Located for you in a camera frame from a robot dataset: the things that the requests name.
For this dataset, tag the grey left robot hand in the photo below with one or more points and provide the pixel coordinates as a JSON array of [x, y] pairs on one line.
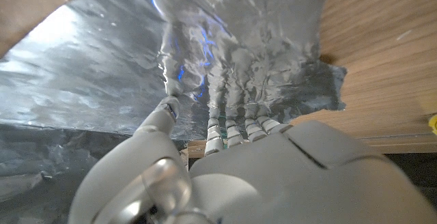
[[273, 176]]

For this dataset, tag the white tape roll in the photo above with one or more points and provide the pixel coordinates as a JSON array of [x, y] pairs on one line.
[[433, 125]]

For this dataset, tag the grey tape outline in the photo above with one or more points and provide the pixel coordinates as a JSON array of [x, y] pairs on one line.
[[399, 136]]

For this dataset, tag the crinkled aluminum foil sheet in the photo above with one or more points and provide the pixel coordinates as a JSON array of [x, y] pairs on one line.
[[102, 63]]

